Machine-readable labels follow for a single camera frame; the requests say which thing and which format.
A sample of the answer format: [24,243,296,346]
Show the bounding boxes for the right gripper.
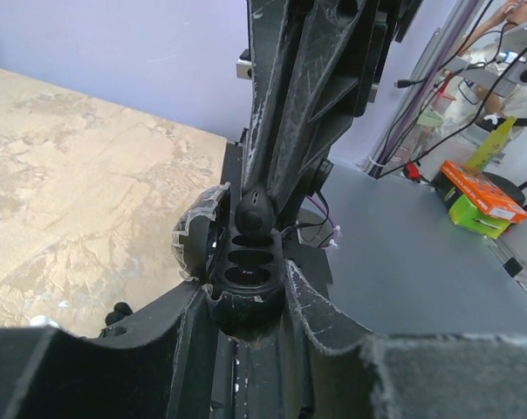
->
[242,1,421,226]

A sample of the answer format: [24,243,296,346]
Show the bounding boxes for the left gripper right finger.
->
[284,261,527,418]

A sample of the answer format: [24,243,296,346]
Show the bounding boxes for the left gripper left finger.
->
[0,290,217,418]

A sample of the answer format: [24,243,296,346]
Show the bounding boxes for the black earbud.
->
[235,185,275,240]
[105,302,133,326]

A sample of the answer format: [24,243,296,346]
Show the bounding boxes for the black earbud charging case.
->
[171,182,285,342]

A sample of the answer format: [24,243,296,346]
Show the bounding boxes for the white earbud right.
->
[29,315,60,328]

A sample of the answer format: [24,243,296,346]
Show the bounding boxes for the green box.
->
[448,196,511,239]

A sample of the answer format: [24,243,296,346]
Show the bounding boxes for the orange box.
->
[440,161,527,223]

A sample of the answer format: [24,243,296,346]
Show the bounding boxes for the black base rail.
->
[209,142,332,418]

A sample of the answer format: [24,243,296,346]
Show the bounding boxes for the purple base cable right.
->
[306,194,344,252]

